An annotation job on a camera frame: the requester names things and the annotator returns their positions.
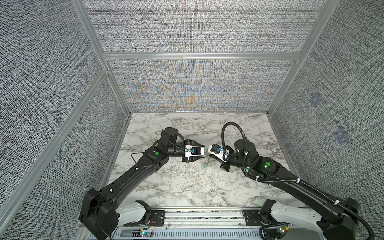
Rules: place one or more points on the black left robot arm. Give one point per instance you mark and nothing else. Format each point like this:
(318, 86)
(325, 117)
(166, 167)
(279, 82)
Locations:
(132, 180)

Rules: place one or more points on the grey slotted cable duct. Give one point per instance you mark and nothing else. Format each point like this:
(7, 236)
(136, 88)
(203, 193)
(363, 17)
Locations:
(187, 234)

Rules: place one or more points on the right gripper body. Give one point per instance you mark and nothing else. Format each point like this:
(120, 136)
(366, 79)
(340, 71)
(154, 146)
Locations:
(224, 165)

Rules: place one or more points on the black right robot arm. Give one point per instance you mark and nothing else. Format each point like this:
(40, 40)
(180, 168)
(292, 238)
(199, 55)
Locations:
(334, 218)

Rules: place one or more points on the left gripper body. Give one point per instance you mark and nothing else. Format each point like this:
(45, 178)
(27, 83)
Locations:
(188, 142)

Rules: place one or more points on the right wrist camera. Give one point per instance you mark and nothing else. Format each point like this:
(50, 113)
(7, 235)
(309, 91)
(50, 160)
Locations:
(218, 153)

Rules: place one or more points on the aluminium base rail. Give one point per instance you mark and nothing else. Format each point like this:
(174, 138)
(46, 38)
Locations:
(141, 215)

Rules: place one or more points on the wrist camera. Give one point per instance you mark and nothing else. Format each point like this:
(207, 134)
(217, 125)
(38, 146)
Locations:
(218, 153)
(194, 151)

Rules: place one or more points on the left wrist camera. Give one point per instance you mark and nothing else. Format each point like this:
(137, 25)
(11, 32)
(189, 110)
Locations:
(194, 151)

